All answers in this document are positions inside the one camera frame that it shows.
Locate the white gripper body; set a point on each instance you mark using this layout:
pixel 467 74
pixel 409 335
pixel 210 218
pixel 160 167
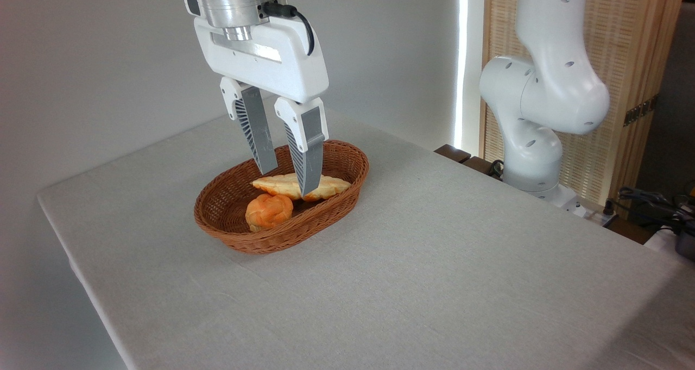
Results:
pixel 271 66

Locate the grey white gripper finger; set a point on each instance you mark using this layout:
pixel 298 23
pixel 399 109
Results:
pixel 310 152
pixel 256 125

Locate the long pale bread loaf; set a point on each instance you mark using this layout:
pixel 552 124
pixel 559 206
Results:
pixel 278 186

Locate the round orange bread roll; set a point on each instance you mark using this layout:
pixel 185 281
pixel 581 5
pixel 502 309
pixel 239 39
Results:
pixel 268 212

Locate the brown wicker basket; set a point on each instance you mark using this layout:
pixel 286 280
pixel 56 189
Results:
pixel 336 196

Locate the dark wooden block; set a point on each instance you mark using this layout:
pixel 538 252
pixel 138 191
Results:
pixel 479 165
pixel 452 152

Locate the light grey tablecloth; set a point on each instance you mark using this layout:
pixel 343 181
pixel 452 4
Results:
pixel 434 272

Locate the dark metal screen hinge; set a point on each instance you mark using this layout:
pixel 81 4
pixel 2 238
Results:
pixel 640 110

